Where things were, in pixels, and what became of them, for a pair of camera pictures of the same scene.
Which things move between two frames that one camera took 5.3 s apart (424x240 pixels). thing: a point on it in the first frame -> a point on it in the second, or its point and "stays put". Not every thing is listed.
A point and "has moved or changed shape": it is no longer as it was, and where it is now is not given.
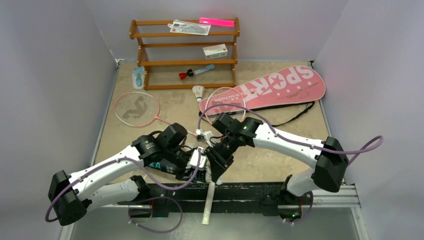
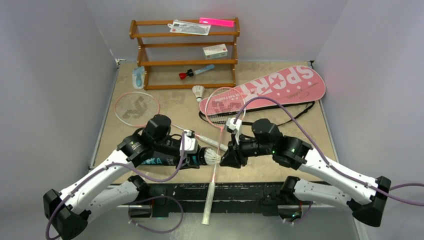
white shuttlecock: x=208 y=174 has moved or changed shape
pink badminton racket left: x=138 y=109 stays put
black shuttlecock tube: x=169 y=167 has moved or changed shape
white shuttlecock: x=198 y=90 stays put
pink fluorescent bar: x=216 y=22 stays put
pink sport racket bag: x=293 y=86 stays put
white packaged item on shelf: x=190 y=27 stays put
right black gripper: x=218 y=157 -> x=236 y=152
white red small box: x=214 y=51 stays put
